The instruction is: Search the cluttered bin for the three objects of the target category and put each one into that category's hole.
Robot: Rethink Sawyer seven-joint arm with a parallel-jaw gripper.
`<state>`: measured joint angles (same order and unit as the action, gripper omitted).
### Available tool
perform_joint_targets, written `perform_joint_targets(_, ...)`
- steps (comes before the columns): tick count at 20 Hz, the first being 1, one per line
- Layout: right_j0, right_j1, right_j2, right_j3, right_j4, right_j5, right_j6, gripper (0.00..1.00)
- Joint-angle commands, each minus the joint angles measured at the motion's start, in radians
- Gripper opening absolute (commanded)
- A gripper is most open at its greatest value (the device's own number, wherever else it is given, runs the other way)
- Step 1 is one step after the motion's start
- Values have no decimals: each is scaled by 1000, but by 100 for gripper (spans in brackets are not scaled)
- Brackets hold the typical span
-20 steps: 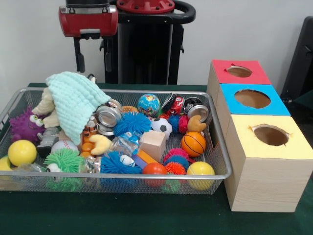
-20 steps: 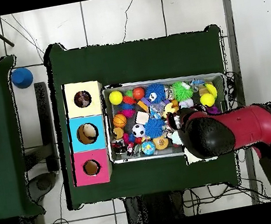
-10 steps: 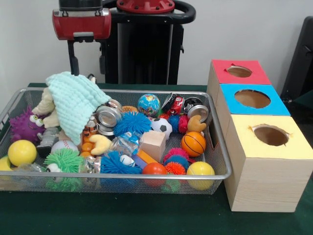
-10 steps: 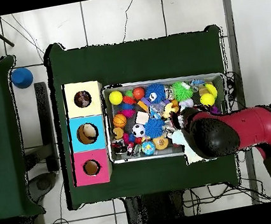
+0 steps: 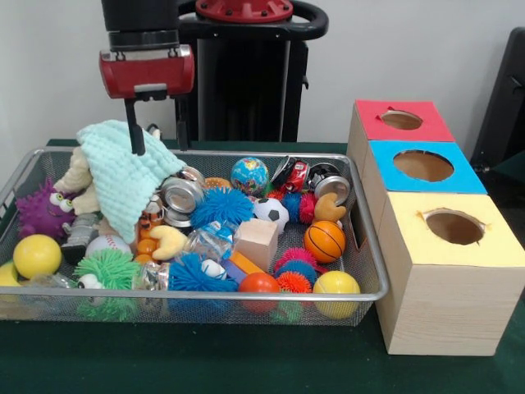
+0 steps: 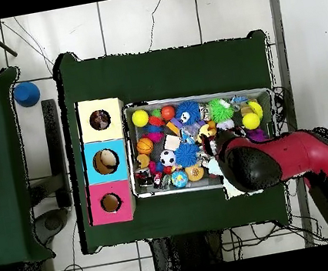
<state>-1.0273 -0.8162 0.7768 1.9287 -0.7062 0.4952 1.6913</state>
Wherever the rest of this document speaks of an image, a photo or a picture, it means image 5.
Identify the yellow ball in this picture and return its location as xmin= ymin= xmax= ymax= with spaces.
xmin=313 ymin=271 xmax=362 ymax=320
xmin=13 ymin=235 xmax=63 ymax=280

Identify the orange ball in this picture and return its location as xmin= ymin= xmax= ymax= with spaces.
xmin=238 ymin=273 xmax=280 ymax=313

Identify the globe print ball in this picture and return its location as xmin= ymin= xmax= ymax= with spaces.
xmin=231 ymin=158 xmax=270 ymax=196

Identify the shallow clear mesh bin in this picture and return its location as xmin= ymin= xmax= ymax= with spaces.
xmin=0 ymin=146 xmax=391 ymax=328

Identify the mint green cloth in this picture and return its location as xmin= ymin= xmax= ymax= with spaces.
xmin=77 ymin=120 xmax=188 ymax=244

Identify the dark green table cloth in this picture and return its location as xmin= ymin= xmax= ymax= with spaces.
xmin=0 ymin=138 xmax=525 ymax=394

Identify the small soccer ball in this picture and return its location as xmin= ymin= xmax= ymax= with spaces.
xmin=253 ymin=197 xmax=290 ymax=227

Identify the wooden box with three holes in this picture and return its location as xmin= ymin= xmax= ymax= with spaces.
xmin=347 ymin=100 xmax=525 ymax=357

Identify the small basketball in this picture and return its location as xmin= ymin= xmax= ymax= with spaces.
xmin=304 ymin=220 xmax=347 ymax=264

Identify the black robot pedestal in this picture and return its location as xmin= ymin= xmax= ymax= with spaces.
xmin=176 ymin=0 xmax=329 ymax=142

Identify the plain wooden block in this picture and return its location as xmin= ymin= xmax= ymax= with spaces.
xmin=234 ymin=218 xmax=281 ymax=273

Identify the green fuzzy toy with eyes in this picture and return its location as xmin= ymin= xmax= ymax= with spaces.
xmin=74 ymin=250 xmax=144 ymax=323

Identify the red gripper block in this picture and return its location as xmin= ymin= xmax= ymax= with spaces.
xmin=99 ymin=45 xmax=196 ymax=157

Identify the purple spiky toy with eyes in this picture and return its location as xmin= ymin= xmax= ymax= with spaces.
xmin=16 ymin=182 xmax=79 ymax=241

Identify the blue spiky rubber ball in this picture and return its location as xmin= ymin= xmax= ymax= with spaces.
xmin=190 ymin=187 xmax=255 ymax=231

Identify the small baseball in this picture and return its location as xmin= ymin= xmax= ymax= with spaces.
xmin=86 ymin=234 xmax=132 ymax=259

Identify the cream knitted cloth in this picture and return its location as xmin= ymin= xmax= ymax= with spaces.
xmin=54 ymin=146 xmax=103 ymax=216

